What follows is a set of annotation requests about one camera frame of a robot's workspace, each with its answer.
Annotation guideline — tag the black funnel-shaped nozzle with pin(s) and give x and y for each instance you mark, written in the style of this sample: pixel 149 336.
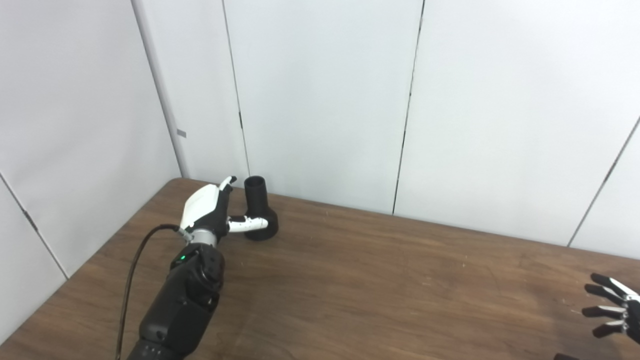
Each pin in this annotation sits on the black funnel-shaped nozzle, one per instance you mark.
pixel 257 200

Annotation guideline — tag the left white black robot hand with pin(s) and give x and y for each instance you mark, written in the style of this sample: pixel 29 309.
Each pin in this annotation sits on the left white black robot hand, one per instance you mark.
pixel 205 210

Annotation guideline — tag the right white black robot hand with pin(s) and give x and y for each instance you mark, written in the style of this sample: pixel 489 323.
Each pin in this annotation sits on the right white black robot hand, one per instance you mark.
pixel 631 312

